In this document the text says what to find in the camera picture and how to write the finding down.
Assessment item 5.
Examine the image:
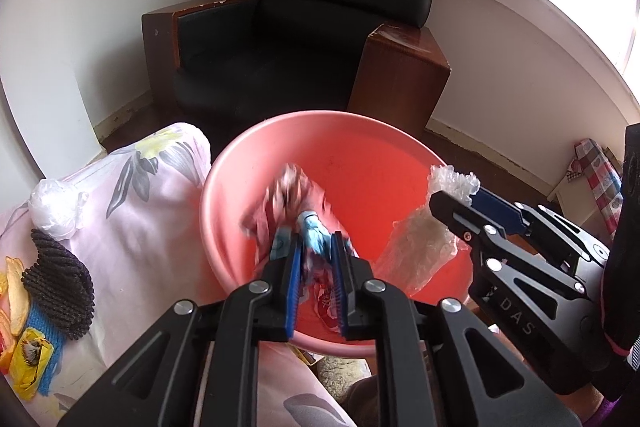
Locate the pink floral bedsheet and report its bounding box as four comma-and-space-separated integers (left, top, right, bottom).
0, 123, 361, 427

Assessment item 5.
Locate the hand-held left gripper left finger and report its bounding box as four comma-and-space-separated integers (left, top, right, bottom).
57, 232, 306, 427

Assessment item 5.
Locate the black leather wooden armchair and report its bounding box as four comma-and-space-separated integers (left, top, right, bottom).
141, 0, 451, 132

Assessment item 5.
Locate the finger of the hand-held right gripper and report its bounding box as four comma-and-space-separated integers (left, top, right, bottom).
429, 190, 587, 304
471, 188, 610, 269

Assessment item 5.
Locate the white plastic bag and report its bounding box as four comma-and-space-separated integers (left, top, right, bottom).
27, 179, 88, 243

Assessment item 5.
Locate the pink plastic basin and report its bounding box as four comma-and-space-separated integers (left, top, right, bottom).
200, 109, 476, 360

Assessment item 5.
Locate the yellow crumpled wrapper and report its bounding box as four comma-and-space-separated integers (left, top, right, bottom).
10, 327, 55, 401

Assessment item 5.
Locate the black cloth pink trim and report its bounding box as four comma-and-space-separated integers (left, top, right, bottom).
602, 257, 640, 404

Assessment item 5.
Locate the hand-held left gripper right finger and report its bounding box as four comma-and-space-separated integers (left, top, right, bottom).
330, 231, 583, 427

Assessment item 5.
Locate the blue foam net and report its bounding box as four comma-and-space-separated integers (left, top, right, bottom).
25, 304, 66, 398

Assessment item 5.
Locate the patterned cloth item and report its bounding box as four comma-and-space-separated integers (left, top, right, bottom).
240, 163, 361, 333

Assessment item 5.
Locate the red checked cloth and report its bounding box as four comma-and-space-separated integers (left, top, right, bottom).
567, 138, 626, 238

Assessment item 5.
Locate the clear plastic wrapper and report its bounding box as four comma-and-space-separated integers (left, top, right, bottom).
372, 164, 481, 298

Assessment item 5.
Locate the small orange fruit peel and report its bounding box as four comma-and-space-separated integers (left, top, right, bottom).
0, 307, 13, 368

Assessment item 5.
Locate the person's right forearm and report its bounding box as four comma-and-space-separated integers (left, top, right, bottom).
572, 384, 640, 427

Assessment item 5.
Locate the large pale fruit peel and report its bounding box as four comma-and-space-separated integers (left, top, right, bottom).
4, 256, 31, 338

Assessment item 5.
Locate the black foam net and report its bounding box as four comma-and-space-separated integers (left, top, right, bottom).
21, 229, 96, 342

